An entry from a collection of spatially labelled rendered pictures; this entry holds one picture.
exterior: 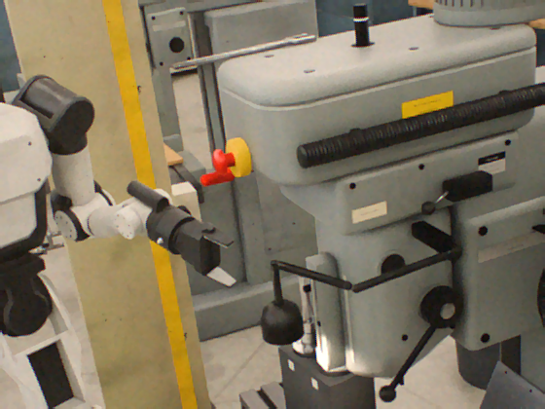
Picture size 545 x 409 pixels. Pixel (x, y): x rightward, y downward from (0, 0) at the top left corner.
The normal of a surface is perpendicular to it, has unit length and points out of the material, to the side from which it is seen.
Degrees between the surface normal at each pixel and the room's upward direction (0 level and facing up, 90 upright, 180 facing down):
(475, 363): 94
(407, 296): 90
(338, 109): 90
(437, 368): 0
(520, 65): 90
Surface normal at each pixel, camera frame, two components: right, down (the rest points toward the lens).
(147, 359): 0.40, 0.34
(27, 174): 0.66, 0.24
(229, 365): -0.12, -0.90
